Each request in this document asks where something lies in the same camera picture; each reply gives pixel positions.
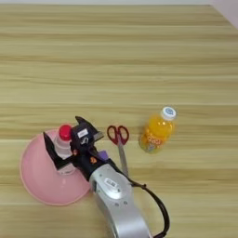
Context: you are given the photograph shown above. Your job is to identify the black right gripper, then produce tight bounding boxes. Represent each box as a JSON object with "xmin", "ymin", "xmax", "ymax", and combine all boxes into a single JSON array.
[{"xmin": 42, "ymin": 115, "xmax": 110, "ymax": 182}]

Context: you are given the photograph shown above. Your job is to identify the clear red-capped water bottle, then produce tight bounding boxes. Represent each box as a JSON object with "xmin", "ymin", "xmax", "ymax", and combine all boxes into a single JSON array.
[{"xmin": 52, "ymin": 124, "xmax": 79, "ymax": 177}]

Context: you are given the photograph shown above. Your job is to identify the orange juice bottle white cap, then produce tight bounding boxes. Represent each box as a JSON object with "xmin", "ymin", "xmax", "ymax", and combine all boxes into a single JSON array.
[{"xmin": 138, "ymin": 106, "xmax": 178, "ymax": 155}]

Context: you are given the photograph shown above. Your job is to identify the pink round plate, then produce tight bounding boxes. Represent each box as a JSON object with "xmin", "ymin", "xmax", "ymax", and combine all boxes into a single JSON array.
[{"xmin": 19, "ymin": 128, "xmax": 97, "ymax": 206}]

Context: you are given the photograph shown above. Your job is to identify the red-handled scissors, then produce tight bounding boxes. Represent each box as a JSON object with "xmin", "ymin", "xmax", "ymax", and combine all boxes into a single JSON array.
[{"xmin": 106, "ymin": 124, "xmax": 130, "ymax": 179}]

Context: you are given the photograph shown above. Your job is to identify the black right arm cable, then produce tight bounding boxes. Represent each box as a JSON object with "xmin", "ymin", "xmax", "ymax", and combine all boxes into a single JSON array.
[{"xmin": 109, "ymin": 161, "xmax": 171, "ymax": 238}]

